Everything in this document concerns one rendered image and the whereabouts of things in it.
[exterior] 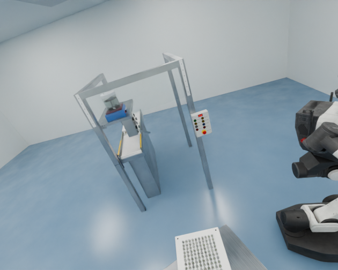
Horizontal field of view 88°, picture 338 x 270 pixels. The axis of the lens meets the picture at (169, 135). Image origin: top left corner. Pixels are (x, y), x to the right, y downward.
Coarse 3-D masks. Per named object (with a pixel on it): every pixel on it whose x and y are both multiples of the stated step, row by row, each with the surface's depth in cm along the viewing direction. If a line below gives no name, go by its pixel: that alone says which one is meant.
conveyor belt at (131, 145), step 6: (138, 114) 305; (138, 132) 244; (126, 138) 240; (132, 138) 235; (138, 138) 229; (126, 144) 225; (132, 144) 221; (138, 144) 216; (126, 150) 213; (132, 150) 209; (138, 150) 204; (120, 156) 204; (126, 156) 204
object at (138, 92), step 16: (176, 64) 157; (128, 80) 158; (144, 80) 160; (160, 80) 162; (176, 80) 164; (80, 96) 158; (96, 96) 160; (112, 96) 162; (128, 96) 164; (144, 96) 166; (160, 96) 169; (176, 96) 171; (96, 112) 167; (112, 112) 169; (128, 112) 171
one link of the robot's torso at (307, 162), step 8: (304, 160) 122; (312, 160) 117; (320, 160) 113; (328, 160) 112; (296, 168) 122; (304, 168) 119; (312, 168) 115; (320, 168) 114; (296, 176) 124; (304, 176) 120; (312, 176) 120; (320, 176) 119
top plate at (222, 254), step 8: (200, 232) 96; (208, 232) 95; (216, 232) 94; (176, 240) 97; (184, 240) 96; (200, 240) 93; (216, 240) 91; (176, 248) 93; (192, 248) 91; (216, 248) 88; (224, 248) 87; (200, 256) 87; (208, 256) 86; (216, 256) 85; (224, 256) 84; (184, 264) 86; (224, 264) 81
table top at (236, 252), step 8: (224, 232) 100; (232, 232) 99; (224, 240) 97; (232, 240) 95; (240, 240) 94; (232, 248) 92; (240, 248) 91; (232, 256) 89; (240, 256) 88; (248, 256) 87; (176, 264) 93; (232, 264) 86; (240, 264) 85; (248, 264) 85; (256, 264) 84
